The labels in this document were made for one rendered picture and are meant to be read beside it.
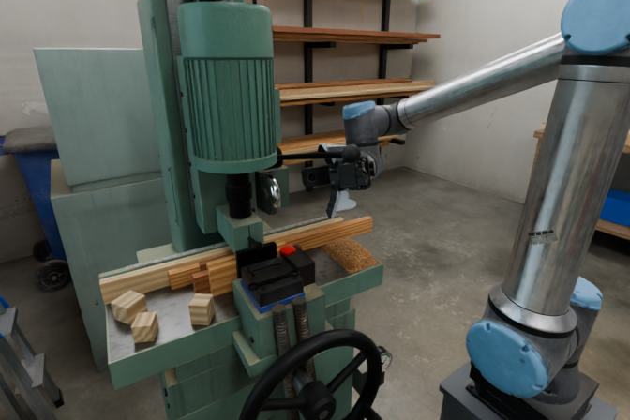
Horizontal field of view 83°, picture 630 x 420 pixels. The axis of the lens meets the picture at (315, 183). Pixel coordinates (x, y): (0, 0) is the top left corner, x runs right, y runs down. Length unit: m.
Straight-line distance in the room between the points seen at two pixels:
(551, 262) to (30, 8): 2.99
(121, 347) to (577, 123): 0.84
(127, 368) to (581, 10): 0.91
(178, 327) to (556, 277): 0.69
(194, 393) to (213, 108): 0.56
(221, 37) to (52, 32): 2.42
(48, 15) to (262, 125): 2.46
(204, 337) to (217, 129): 0.39
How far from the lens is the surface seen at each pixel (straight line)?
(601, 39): 0.67
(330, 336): 0.64
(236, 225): 0.80
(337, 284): 0.85
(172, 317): 0.80
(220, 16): 0.69
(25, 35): 3.05
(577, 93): 0.69
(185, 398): 0.85
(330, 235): 0.98
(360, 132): 0.97
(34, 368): 1.86
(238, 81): 0.69
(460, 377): 1.19
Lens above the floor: 1.38
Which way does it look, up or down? 20 degrees down
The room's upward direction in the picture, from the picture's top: straight up
